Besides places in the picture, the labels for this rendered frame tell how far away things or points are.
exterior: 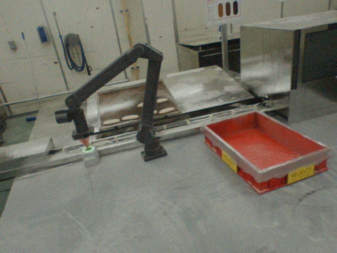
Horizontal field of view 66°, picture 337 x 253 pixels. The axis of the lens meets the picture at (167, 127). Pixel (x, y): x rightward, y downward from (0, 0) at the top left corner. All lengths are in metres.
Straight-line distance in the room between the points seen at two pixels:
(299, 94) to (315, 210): 0.68
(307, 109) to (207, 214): 0.87
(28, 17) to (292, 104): 4.47
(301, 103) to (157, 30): 3.63
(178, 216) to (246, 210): 0.23
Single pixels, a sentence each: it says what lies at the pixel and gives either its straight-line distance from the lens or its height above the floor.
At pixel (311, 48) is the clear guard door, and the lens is 1.47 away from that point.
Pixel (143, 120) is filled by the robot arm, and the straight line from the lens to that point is 1.20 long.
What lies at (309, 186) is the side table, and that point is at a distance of 1.09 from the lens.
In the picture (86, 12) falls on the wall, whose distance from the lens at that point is 5.03.
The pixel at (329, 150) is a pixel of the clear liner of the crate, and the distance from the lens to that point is 1.13.
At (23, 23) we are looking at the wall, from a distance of 5.19.
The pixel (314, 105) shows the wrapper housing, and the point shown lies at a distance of 1.58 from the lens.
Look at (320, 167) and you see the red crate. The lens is 1.17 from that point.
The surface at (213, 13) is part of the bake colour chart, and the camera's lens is 2.33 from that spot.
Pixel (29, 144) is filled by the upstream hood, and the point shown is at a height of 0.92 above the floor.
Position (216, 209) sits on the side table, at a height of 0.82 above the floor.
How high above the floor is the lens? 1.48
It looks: 25 degrees down
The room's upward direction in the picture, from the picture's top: 9 degrees counter-clockwise
